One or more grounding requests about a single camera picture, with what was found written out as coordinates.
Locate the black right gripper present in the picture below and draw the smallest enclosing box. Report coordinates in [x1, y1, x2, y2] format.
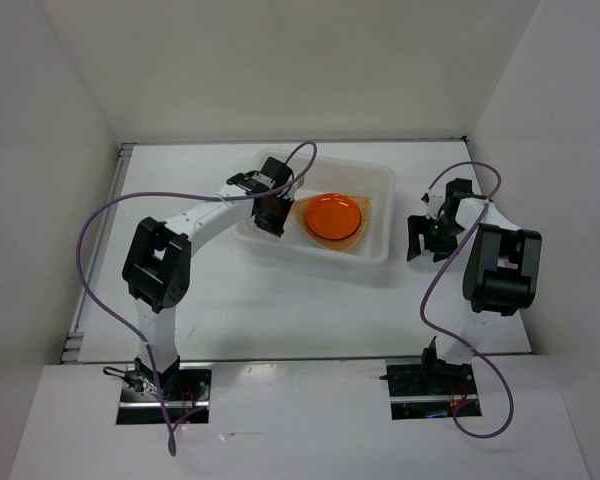
[407, 214, 467, 262]

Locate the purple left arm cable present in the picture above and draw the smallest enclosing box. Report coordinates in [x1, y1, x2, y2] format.
[77, 141, 318, 457]

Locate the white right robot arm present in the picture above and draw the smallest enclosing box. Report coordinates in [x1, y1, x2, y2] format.
[407, 178, 542, 393]

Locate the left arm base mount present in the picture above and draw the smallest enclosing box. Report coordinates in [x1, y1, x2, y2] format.
[103, 362, 212, 426]

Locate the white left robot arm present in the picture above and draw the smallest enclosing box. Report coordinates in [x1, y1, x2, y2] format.
[122, 157, 372, 400]

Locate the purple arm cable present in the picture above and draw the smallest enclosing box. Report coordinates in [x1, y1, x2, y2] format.
[419, 160, 516, 440]
[77, 141, 318, 457]

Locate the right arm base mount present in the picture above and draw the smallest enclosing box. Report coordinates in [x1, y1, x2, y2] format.
[379, 358, 482, 421]

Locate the orange round plate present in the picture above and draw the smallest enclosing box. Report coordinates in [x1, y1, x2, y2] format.
[304, 193, 362, 240]

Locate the woven bamboo tray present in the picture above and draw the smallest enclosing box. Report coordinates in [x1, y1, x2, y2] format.
[292, 193, 371, 253]

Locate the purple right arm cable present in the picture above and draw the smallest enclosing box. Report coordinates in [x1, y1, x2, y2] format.
[419, 160, 516, 440]

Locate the translucent white plastic bin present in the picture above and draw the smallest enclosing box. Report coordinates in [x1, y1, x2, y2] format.
[233, 153, 396, 271]

